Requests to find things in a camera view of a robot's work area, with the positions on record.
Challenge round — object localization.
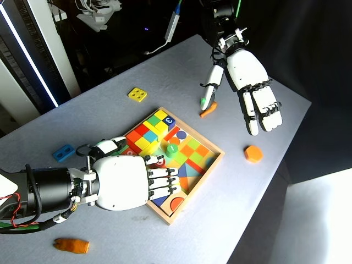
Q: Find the white adapter box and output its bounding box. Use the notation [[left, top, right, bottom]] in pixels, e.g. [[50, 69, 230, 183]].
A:
[[164, 10, 182, 43]]

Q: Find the white cable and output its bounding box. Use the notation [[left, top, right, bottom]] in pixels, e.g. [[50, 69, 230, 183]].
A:
[[145, 40, 169, 56]]

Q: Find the orange hexagon block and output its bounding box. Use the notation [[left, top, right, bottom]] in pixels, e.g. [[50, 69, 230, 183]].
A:
[[244, 145, 264, 163]]

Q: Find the orange toy fried chicken piece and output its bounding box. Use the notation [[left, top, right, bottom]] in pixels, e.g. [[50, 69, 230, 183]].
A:
[[53, 238, 91, 254]]

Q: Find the wooden puzzle tray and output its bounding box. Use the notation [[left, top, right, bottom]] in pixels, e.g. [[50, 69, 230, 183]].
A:
[[118, 106, 226, 226]]

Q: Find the white plastic parts pile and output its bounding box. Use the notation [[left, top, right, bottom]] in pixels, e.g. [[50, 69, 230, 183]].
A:
[[74, 0, 123, 32]]

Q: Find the orange toy chicken drumstick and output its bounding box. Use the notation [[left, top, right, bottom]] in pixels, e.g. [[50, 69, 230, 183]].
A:
[[200, 101, 218, 119]]

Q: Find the black frame with light strip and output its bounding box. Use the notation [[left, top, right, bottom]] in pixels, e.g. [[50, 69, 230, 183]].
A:
[[0, 0, 72, 113]]

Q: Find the white upright post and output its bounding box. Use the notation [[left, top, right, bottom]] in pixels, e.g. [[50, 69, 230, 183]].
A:
[[27, 0, 81, 98]]

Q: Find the white panel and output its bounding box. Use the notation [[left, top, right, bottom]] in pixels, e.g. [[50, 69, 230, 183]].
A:
[[0, 59, 42, 130]]

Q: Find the yellow four-hole block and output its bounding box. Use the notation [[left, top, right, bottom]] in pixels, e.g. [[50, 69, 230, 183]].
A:
[[128, 87, 148, 103]]

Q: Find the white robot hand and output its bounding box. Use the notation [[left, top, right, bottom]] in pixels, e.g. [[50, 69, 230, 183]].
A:
[[199, 48, 284, 137], [75, 136, 182, 212]]

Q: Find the green cylinder block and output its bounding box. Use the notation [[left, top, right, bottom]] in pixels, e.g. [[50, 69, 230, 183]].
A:
[[164, 142, 180, 159]]

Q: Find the blue object bottom edge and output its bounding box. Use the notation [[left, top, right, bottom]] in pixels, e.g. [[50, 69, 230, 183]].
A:
[[52, 144, 75, 162]]

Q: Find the grey table cloth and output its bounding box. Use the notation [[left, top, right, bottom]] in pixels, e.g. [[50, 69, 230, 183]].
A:
[[0, 34, 313, 264]]

